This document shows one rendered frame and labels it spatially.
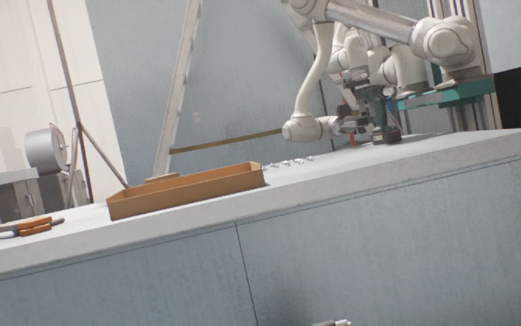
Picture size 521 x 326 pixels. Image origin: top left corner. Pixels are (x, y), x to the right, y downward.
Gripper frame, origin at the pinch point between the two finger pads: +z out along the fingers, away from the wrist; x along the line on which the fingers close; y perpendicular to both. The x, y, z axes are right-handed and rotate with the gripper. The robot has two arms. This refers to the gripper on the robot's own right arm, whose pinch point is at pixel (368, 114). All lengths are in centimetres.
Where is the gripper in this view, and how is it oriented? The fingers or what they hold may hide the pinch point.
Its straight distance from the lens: 255.4
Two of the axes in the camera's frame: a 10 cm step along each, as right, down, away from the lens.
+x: -1.7, -0.4, 9.9
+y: 9.6, -2.1, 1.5
